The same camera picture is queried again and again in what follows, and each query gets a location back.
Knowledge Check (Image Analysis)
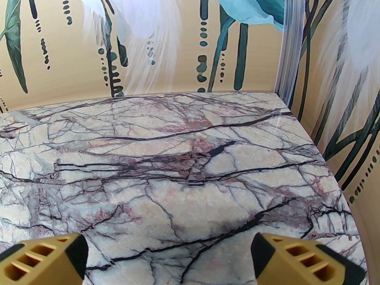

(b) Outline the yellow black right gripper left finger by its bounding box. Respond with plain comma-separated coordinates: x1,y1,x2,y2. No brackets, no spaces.
0,233,89,285

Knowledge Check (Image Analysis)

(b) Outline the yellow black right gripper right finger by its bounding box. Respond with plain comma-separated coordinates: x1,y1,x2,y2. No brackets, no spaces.
251,233,366,285

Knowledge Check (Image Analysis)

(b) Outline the aluminium frame post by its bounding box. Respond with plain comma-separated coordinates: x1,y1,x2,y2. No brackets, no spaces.
275,0,306,105

